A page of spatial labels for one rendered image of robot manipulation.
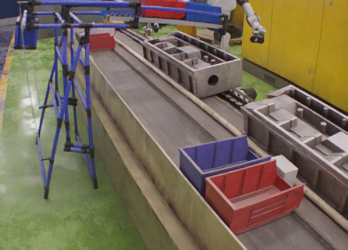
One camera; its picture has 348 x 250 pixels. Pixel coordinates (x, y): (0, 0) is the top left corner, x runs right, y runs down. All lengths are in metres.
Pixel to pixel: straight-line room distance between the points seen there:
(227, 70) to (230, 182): 1.12
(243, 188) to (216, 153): 0.21
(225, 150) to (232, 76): 0.90
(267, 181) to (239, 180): 0.15
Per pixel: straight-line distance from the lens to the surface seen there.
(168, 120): 1.84
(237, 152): 1.45
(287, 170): 1.35
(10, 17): 11.85
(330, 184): 1.33
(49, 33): 8.33
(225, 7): 3.12
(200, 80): 2.10
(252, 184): 1.29
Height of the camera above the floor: 1.55
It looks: 26 degrees down
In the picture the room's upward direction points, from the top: 3 degrees clockwise
